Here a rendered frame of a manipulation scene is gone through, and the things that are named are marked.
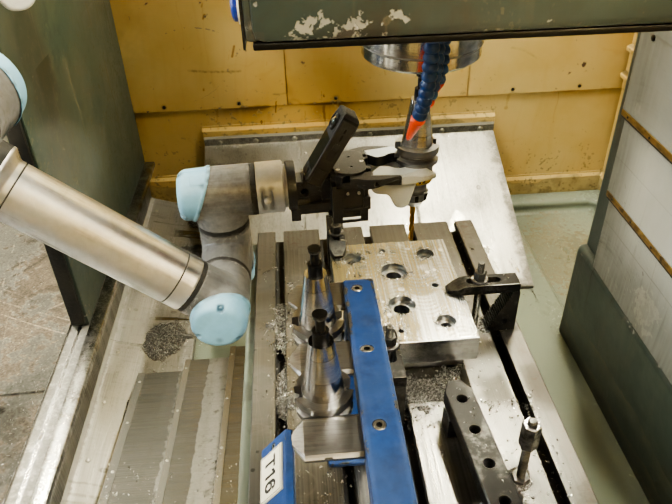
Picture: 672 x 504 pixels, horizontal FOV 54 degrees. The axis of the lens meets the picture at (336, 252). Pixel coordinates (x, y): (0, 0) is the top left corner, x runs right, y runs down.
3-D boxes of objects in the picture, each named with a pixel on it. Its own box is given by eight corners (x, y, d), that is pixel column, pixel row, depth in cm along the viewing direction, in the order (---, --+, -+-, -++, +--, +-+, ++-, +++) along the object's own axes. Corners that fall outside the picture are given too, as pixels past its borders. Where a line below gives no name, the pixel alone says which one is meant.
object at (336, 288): (288, 315, 81) (288, 310, 81) (288, 288, 85) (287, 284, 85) (345, 311, 82) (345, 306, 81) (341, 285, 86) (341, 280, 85)
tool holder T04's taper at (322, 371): (348, 400, 68) (347, 352, 64) (305, 407, 67) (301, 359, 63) (340, 369, 71) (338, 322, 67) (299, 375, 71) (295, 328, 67)
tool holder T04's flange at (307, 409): (358, 422, 68) (357, 405, 67) (300, 431, 68) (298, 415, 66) (346, 378, 74) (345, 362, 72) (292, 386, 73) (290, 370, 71)
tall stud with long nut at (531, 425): (513, 487, 96) (526, 429, 88) (508, 471, 98) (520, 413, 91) (532, 486, 96) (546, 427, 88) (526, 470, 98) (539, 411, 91)
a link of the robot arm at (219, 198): (185, 208, 100) (176, 158, 95) (258, 201, 101) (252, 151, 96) (182, 237, 93) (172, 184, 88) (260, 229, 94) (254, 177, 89)
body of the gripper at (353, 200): (365, 194, 102) (287, 201, 101) (364, 144, 97) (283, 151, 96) (373, 221, 96) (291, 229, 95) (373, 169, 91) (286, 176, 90)
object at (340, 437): (292, 465, 63) (292, 460, 63) (291, 422, 68) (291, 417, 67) (365, 460, 64) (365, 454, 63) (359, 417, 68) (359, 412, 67)
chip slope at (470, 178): (194, 356, 159) (176, 270, 144) (214, 210, 214) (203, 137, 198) (555, 331, 163) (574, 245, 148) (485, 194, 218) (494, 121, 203)
